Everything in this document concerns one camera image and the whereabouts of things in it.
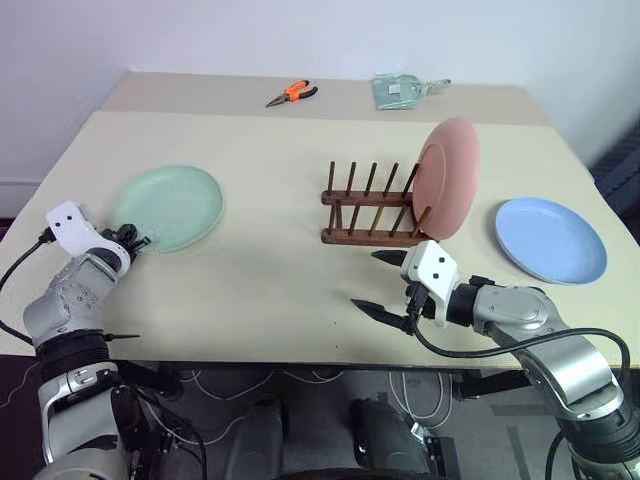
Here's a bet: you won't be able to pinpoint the wooden dish rack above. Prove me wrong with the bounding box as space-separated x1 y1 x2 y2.
320 160 434 246

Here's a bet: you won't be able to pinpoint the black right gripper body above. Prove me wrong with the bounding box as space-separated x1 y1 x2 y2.
402 281 436 327

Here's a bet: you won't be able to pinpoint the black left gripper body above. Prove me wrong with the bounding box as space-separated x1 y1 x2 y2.
101 226 137 262

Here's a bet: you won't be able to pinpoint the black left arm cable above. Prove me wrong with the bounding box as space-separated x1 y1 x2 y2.
0 228 55 347

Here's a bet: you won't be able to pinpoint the pink plate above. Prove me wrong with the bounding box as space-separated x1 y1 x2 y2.
411 116 481 240

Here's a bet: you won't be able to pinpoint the light green packaged dustpan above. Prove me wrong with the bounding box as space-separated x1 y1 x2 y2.
371 72 452 112

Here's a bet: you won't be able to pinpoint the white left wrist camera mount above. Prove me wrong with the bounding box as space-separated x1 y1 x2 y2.
44 200 129 267

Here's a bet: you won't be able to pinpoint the green plate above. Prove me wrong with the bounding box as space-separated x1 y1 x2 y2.
109 164 225 254

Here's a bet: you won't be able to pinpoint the orange black pliers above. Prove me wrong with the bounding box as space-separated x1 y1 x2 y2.
265 79 319 109

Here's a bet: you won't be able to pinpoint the blue plate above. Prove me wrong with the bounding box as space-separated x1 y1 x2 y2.
494 197 609 286

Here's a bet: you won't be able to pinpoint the white floor cable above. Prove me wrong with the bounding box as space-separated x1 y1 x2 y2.
388 370 454 429
179 368 346 446

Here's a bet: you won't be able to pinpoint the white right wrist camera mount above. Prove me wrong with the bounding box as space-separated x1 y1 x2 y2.
401 240 460 329

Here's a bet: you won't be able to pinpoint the black metal bracket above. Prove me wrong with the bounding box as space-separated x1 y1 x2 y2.
409 422 462 480

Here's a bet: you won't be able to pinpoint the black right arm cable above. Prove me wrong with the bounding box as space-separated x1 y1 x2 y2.
410 317 630 480

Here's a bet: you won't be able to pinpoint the black table frame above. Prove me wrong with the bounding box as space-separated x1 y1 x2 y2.
113 360 532 402

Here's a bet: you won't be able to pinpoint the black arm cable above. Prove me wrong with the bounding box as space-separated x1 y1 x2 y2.
0 228 55 347
410 317 630 480

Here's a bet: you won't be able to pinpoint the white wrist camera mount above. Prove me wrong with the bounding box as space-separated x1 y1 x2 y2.
44 200 129 267
401 240 460 329

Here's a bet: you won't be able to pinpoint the dark grey rounded shape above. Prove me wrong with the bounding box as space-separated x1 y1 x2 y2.
230 394 291 480
348 393 432 480

